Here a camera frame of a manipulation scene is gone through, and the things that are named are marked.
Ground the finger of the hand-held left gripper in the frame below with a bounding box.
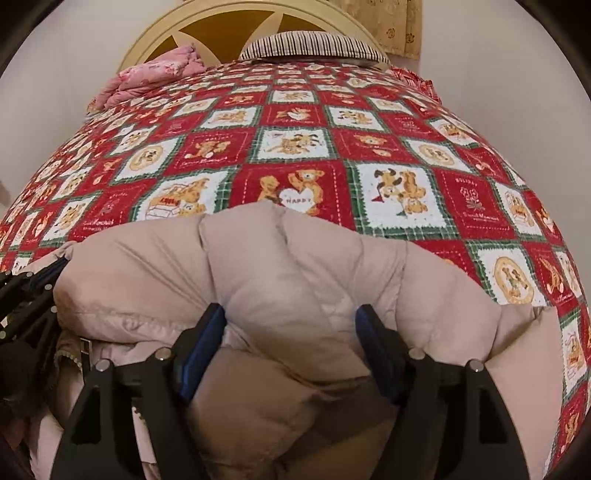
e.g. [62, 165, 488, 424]
[0, 256, 71, 305]
[0, 295, 60, 344]

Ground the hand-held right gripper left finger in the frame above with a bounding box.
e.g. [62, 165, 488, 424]
[50, 302, 227, 480]

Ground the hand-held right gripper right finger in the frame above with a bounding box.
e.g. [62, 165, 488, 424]
[355, 304, 529, 480]

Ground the beige puffer jacket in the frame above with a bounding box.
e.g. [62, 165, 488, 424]
[23, 200, 561, 480]

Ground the pink floral quilt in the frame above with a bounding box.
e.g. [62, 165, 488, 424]
[88, 44, 206, 112]

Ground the red bear-print bedspread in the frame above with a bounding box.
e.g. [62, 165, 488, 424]
[0, 59, 591, 469]

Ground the red ruffled cloth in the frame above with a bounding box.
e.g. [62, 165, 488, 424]
[390, 66, 439, 100]

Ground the cream arched headboard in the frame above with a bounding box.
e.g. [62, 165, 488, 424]
[117, 0, 391, 75]

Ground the striped pillow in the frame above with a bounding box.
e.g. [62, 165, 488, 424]
[238, 31, 391, 63]

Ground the yellow curtain panel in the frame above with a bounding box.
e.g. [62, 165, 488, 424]
[337, 0, 423, 60]

